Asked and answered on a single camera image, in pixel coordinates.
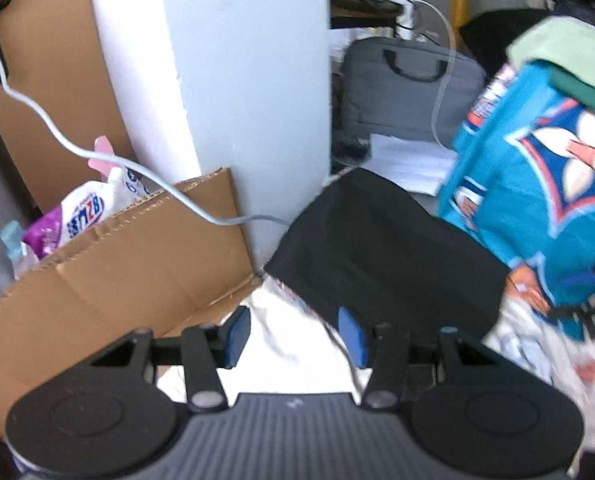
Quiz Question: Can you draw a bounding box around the white charging cable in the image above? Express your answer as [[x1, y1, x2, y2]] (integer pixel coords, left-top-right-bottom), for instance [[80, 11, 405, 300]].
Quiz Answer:
[[0, 34, 291, 229]]

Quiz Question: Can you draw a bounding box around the blue cartoon storage bag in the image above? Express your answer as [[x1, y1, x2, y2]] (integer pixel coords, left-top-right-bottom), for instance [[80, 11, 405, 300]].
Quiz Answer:
[[439, 61, 595, 320]]

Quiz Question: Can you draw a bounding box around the grey laptop bag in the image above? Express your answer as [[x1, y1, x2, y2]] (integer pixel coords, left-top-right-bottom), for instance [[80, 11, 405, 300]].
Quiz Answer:
[[340, 37, 486, 146]]

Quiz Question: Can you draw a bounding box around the purple white plastic package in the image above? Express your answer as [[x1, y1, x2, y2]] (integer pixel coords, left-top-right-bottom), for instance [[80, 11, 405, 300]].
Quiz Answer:
[[0, 158, 148, 278]]

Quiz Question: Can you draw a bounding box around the folded black garment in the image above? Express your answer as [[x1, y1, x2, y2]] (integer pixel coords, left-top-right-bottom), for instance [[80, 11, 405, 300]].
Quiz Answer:
[[265, 169, 509, 344]]

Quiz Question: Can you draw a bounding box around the light green folded cloth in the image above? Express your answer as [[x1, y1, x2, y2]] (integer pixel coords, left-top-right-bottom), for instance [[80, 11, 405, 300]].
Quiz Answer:
[[507, 16, 595, 88]]

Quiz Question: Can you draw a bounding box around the brown cardboard sheet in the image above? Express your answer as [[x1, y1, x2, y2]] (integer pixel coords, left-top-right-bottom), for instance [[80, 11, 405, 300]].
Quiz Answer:
[[0, 0, 256, 437]]

